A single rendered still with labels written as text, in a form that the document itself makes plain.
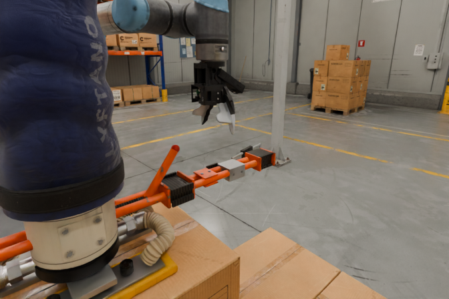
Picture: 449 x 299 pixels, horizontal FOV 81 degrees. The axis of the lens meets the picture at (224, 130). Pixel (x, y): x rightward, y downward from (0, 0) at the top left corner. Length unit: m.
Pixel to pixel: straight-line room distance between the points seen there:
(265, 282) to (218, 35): 0.97
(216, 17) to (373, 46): 9.31
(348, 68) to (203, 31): 6.64
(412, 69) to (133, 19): 9.24
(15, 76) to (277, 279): 1.12
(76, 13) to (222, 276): 0.63
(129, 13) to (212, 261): 0.63
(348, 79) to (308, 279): 6.31
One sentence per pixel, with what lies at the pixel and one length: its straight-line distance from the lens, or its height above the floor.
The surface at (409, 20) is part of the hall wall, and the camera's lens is 9.76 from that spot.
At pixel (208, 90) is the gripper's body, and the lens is 0.72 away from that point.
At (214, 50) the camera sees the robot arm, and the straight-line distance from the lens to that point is 0.72.
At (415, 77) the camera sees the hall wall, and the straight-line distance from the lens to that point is 9.64.
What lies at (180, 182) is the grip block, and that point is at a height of 1.09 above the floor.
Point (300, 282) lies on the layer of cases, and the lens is 1.28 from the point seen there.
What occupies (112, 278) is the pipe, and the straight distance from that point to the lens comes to 0.66.
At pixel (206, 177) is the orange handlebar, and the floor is 1.09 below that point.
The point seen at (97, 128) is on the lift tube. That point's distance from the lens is 0.55.
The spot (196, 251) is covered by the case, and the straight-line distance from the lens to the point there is 0.75.
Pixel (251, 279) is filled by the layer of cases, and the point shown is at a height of 0.54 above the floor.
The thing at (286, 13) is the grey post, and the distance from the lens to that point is 3.58.
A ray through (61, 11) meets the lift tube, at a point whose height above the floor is 1.50.
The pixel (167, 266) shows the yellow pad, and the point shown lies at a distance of 0.70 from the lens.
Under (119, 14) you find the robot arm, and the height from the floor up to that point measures 1.53.
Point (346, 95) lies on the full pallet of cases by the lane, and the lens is 7.32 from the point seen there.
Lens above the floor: 1.43
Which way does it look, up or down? 16 degrees down
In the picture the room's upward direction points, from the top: straight up
